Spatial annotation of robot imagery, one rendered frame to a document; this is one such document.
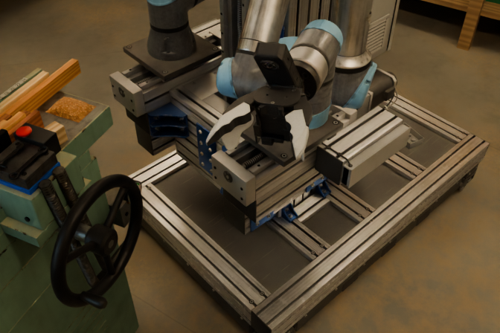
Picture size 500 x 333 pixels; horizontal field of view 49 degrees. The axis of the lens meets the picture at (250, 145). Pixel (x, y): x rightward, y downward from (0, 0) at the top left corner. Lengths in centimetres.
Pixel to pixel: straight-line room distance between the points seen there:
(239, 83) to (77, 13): 289
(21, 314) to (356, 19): 100
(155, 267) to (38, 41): 190
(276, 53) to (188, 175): 145
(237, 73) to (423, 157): 143
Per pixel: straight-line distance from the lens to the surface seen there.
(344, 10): 118
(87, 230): 121
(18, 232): 120
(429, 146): 240
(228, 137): 80
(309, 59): 88
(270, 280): 184
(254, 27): 104
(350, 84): 126
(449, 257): 229
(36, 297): 144
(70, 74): 151
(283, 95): 81
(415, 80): 316
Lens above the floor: 172
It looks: 41 degrees down
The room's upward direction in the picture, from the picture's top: straight up
